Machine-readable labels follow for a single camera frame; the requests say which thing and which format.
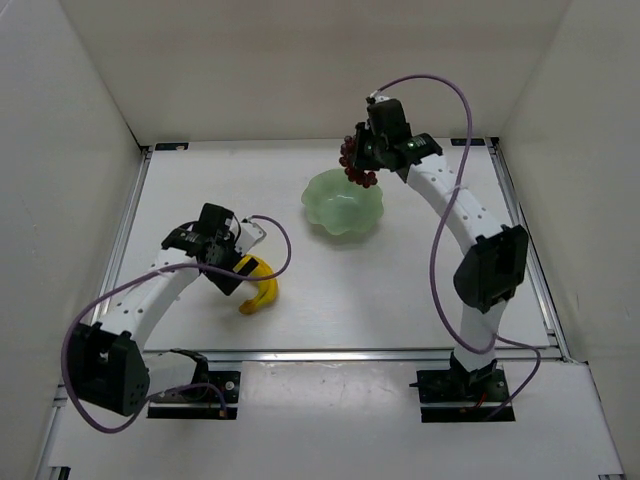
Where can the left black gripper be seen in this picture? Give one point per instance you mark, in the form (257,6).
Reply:
(232,272)

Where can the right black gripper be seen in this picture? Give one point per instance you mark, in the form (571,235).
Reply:
(364,151)

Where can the yellow fake banana bunch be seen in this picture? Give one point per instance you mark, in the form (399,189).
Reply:
(267,290)

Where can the dark red fake grapes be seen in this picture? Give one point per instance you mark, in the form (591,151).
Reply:
(347,160)

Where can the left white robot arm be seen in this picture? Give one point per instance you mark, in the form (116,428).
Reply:
(103,363)

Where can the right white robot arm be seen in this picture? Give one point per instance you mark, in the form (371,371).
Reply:
(494,254)

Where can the green wavy fruit bowl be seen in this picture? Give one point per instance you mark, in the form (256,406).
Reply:
(331,201)

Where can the right blue corner label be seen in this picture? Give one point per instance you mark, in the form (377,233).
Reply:
(461,142)

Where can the blue corner label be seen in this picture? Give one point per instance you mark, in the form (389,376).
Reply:
(461,142)
(172,146)

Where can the left blue corner label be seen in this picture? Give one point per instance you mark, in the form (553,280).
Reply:
(172,146)

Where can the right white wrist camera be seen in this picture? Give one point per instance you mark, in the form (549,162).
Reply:
(375,97)

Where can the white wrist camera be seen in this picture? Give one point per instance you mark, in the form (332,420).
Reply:
(249,235)
(375,97)

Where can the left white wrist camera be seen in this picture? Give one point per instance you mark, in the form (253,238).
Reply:
(249,235)

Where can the front aluminium rail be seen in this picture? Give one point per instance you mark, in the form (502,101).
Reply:
(502,354)

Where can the left aluminium rail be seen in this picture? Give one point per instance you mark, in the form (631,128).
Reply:
(117,252)

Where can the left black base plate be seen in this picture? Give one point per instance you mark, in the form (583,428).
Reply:
(202,403)

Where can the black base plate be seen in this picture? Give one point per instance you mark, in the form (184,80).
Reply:
(442,400)
(202,403)

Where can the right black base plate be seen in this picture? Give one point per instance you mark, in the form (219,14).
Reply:
(442,400)

